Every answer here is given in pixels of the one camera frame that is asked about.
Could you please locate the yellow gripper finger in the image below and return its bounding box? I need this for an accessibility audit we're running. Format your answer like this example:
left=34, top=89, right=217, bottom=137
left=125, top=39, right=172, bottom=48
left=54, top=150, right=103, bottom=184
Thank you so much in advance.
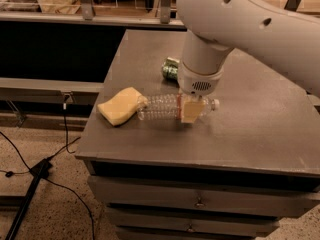
left=181, top=95, right=205, bottom=123

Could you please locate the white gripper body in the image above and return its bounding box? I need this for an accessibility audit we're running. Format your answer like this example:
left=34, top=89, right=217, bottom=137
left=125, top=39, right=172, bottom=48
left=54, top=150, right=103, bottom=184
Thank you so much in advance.
left=178, top=61, right=223, bottom=96

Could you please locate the clear plastic water bottle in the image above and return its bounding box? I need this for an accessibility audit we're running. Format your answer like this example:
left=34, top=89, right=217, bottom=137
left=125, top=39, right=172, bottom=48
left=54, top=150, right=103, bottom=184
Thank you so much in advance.
left=137, top=93, right=220, bottom=123

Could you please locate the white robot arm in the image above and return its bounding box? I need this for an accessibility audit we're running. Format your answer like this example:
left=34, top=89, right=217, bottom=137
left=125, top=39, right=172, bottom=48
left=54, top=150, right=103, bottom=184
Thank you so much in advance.
left=176, top=0, right=320, bottom=96

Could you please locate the yellow sponge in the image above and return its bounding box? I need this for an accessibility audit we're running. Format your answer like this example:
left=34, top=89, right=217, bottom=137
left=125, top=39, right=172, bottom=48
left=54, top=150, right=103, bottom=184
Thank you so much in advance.
left=97, top=87, right=147, bottom=126

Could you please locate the crushed green soda can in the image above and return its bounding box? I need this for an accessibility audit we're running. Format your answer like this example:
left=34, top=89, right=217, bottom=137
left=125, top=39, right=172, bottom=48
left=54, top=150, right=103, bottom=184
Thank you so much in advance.
left=161, top=57, right=179, bottom=81

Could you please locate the grey drawer cabinet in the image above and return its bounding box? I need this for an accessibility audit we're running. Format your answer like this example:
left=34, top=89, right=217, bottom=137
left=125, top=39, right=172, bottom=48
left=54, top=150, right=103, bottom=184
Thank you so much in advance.
left=74, top=29, right=320, bottom=240

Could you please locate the black floor stand bar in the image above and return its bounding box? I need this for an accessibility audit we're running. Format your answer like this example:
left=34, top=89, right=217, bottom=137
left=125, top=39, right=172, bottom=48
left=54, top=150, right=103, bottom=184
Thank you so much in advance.
left=5, top=159, right=52, bottom=240

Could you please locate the top drawer metal handle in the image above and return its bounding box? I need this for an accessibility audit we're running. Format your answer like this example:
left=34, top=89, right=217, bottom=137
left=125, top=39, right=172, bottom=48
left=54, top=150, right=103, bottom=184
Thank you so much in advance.
left=194, top=196, right=205, bottom=209

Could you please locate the drawer metal handle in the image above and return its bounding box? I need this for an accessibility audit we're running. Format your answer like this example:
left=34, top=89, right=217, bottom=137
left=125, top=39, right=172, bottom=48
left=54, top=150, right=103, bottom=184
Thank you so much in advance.
left=186, top=223, right=196, bottom=233
left=194, top=196, right=205, bottom=209

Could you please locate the grey metal rail frame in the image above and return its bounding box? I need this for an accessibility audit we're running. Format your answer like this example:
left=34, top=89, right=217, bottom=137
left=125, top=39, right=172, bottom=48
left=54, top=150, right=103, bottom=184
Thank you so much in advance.
left=0, top=0, right=313, bottom=34

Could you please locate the black floor cable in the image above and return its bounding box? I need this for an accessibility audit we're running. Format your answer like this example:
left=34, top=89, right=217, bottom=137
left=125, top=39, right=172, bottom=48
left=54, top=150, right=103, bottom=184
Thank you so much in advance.
left=0, top=93, right=96, bottom=240

